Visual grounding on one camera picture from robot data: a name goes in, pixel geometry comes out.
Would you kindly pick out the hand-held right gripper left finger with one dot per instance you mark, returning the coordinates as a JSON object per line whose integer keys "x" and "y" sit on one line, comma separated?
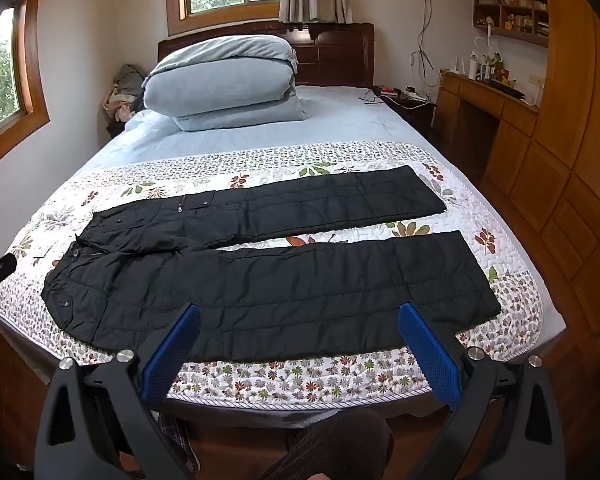
{"x": 175, "y": 347}

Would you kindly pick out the wooden side window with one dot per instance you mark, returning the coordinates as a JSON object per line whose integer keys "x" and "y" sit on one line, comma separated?
{"x": 5, "y": 70}

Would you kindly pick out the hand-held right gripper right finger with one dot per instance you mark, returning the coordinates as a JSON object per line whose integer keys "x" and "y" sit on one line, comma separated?
{"x": 427, "y": 350}

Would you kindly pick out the dark wooden headboard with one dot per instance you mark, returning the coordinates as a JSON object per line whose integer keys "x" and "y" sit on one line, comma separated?
{"x": 330, "y": 55}

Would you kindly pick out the person's leg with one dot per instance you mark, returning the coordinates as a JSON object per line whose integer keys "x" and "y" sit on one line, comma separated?
{"x": 335, "y": 445}

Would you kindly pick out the dark wooden nightstand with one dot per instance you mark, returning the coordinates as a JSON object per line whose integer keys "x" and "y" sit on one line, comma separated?
{"x": 420, "y": 115}

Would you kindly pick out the plaid cloth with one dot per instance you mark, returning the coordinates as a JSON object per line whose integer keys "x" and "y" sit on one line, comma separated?
{"x": 177, "y": 440}

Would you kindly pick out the white floral quilt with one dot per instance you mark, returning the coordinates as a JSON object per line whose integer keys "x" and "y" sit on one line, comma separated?
{"x": 290, "y": 377}

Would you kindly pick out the white paper roll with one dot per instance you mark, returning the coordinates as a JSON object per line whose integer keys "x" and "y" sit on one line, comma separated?
{"x": 472, "y": 69}

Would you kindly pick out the wooden cabinet wall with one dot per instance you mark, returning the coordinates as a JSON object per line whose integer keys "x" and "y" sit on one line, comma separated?
{"x": 570, "y": 135}

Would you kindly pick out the light blue bed sheet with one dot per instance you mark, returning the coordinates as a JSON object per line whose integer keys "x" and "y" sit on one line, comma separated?
{"x": 355, "y": 115}

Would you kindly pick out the black keyboard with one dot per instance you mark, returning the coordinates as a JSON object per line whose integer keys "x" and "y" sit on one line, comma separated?
{"x": 507, "y": 90}

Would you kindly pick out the black padded pants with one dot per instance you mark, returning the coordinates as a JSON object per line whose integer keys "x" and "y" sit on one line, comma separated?
{"x": 280, "y": 285}

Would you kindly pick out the wooden wall shelf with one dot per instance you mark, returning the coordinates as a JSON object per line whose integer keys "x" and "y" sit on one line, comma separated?
{"x": 510, "y": 15}

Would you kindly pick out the pile of clothes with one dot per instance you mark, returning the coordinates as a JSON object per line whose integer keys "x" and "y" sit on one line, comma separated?
{"x": 125, "y": 90}

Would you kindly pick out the white desk lamp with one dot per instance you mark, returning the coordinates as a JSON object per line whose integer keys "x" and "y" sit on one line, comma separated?
{"x": 485, "y": 40}

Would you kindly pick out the wooden bed frame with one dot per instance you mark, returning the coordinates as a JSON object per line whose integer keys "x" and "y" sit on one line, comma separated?
{"x": 20, "y": 385}

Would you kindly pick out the folded light blue duvet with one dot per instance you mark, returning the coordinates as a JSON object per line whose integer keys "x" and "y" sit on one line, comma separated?
{"x": 220, "y": 75}

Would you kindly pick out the wooden desk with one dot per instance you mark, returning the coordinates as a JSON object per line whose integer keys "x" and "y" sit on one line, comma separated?
{"x": 480, "y": 105}

